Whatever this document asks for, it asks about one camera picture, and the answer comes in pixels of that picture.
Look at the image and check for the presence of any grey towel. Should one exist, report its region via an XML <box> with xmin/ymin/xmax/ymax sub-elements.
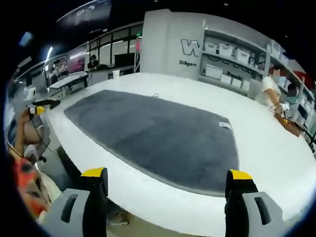
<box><xmin>63</xmin><ymin>89</ymin><xmax>239</xmax><ymax>198</ymax></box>

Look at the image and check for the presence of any person's left hand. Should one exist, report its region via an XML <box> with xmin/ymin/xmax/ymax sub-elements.
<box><xmin>16</xmin><ymin>110</ymin><xmax>43</xmax><ymax>145</ymax></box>

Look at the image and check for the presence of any orange cloth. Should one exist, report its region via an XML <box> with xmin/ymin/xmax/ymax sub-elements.
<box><xmin>9</xmin><ymin>158</ymin><xmax>49</xmax><ymax>218</ymax></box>

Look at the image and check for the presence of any grey reception counter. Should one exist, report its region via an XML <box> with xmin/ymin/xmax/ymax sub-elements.
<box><xmin>87</xmin><ymin>64</ymin><xmax>139</xmax><ymax>82</ymax></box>

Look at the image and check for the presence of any black monitor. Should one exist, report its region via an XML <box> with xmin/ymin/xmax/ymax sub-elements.
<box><xmin>114</xmin><ymin>53</ymin><xmax>136</xmax><ymax>67</ymax></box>

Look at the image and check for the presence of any wooden tray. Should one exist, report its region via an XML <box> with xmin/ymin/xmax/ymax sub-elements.
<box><xmin>273</xmin><ymin>112</ymin><xmax>304</xmax><ymax>138</ymax></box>

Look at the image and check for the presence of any large white storage bin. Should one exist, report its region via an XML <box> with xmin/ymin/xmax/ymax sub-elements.
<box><xmin>205</xmin><ymin>64</ymin><xmax>223</xmax><ymax>80</ymax></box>

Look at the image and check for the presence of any grey shelf unit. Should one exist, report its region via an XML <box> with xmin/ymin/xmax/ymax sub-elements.
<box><xmin>198</xmin><ymin>26</ymin><xmax>316</xmax><ymax>149</ymax></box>

